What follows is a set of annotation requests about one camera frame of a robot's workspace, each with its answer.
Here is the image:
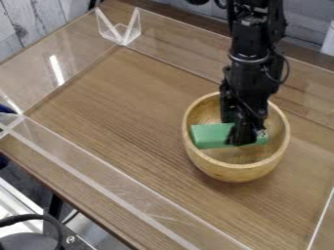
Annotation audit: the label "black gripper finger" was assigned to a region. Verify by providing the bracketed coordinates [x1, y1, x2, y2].
[220, 86, 240, 123]
[226, 111, 268, 146]

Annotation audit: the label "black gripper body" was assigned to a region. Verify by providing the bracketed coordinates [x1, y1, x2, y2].
[220, 53, 290, 117]

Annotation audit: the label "green rectangular block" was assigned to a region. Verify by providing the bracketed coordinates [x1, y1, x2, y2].
[190, 122, 272, 150]

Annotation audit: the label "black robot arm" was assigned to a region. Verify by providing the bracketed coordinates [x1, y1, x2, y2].
[220, 0, 290, 146]

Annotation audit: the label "light wooden bowl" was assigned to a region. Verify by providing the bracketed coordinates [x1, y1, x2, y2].
[182, 92, 292, 183]

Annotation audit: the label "clear acrylic tray walls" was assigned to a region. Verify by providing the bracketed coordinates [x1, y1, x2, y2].
[0, 0, 334, 250]

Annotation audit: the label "black table leg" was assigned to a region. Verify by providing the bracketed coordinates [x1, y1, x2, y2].
[49, 194, 65, 220]

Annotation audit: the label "clear acrylic corner bracket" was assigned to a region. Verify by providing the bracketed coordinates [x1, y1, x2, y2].
[94, 8, 141, 46]

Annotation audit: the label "black metal bracket with screw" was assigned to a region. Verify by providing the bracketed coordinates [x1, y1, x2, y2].
[42, 215, 97, 250]

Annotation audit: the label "black cable loop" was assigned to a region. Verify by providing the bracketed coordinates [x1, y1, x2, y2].
[0, 213, 65, 250]

